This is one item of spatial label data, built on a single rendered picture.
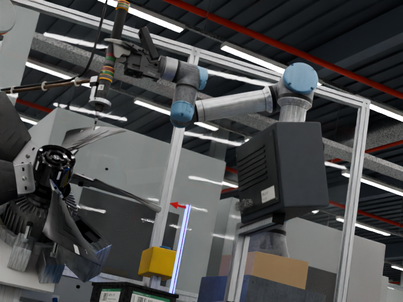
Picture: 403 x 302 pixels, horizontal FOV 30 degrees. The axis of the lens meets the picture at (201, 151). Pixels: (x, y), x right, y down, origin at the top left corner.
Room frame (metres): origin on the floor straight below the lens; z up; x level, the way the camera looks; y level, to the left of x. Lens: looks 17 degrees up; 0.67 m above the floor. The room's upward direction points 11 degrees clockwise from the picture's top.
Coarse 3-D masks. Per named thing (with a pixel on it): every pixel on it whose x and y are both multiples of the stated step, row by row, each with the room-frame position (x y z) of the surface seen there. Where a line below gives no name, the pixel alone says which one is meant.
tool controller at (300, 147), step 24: (264, 144) 1.60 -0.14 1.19; (288, 144) 1.54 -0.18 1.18; (312, 144) 1.56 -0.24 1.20; (240, 168) 1.75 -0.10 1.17; (264, 168) 1.61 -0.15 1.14; (288, 168) 1.54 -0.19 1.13; (312, 168) 1.56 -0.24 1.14; (240, 192) 1.77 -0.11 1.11; (264, 192) 1.62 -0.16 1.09; (288, 192) 1.55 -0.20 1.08; (312, 192) 1.56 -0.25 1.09; (288, 216) 1.71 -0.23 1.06
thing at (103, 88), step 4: (128, 0) 2.27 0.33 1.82; (100, 80) 2.25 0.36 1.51; (104, 80) 2.24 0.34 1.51; (108, 80) 2.25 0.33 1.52; (100, 84) 2.25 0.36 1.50; (104, 84) 2.24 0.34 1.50; (108, 84) 2.25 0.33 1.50; (100, 88) 2.24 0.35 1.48; (104, 88) 2.24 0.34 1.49; (108, 88) 2.25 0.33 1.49; (100, 92) 2.24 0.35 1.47; (104, 92) 2.25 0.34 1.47; (108, 92) 2.26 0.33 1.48; (100, 96) 2.24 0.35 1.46; (104, 96) 2.25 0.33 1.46; (96, 104) 2.25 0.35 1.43; (100, 104) 2.25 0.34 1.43; (96, 108) 2.25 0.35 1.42; (100, 108) 2.25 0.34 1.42; (100, 112) 2.26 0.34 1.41
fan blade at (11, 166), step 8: (0, 160) 2.12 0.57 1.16; (0, 168) 2.12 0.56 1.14; (8, 168) 2.13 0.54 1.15; (0, 176) 2.12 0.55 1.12; (8, 176) 2.14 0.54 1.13; (0, 184) 2.13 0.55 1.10; (8, 184) 2.15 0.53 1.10; (16, 184) 2.16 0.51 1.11; (0, 192) 2.13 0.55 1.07; (8, 192) 2.15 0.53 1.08; (16, 192) 2.17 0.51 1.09; (0, 200) 2.14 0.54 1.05; (8, 200) 2.16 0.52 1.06
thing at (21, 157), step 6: (30, 144) 2.25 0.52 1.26; (36, 144) 2.24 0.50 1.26; (24, 150) 2.25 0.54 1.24; (30, 150) 2.25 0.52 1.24; (36, 150) 2.24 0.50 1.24; (18, 156) 2.26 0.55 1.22; (24, 156) 2.25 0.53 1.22; (30, 156) 2.25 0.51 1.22; (18, 162) 2.26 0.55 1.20; (24, 162) 2.25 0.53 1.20
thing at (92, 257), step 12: (60, 204) 2.11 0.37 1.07; (48, 216) 2.02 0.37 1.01; (60, 216) 2.07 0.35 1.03; (48, 228) 2.00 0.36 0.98; (60, 228) 2.04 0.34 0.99; (72, 228) 2.10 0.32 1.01; (60, 240) 2.01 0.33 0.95; (72, 240) 2.06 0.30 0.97; (84, 240) 2.15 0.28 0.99; (84, 252) 2.08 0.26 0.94
